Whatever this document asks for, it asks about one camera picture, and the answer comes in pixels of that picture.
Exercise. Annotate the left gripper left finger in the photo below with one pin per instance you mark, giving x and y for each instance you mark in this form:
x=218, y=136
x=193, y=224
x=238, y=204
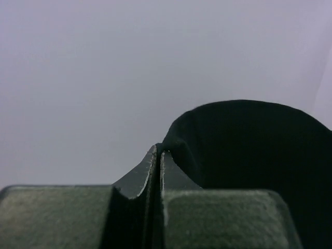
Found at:
x=82, y=216

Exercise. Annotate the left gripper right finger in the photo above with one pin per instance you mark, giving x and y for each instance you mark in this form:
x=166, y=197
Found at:
x=194, y=217

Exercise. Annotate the black t shirt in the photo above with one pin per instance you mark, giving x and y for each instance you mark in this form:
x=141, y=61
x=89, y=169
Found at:
x=246, y=144

